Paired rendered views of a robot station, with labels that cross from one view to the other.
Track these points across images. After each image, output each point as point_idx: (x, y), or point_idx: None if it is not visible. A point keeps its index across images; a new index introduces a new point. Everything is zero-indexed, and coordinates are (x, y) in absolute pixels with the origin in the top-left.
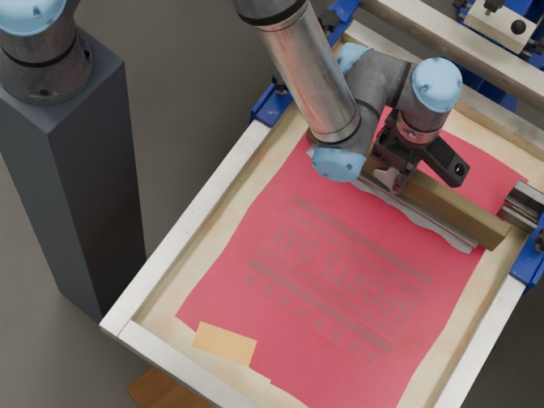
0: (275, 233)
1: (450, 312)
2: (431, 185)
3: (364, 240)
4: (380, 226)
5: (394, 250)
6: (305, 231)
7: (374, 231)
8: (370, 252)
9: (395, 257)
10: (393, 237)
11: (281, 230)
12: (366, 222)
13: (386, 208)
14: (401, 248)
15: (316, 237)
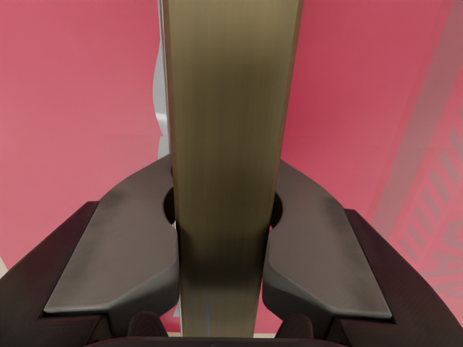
0: (444, 293)
1: None
2: (242, 74)
3: (413, 139)
4: (351, 120)
5: (423, 40)
6: (426, 256)
7: (376, 128)
8: (450, 108)
9: (448, 26)
10: (376, 66)
11: (434, 288)
12: (354, 160)
13: (289, 131)
14: (411, 22)
15: (435, 235)
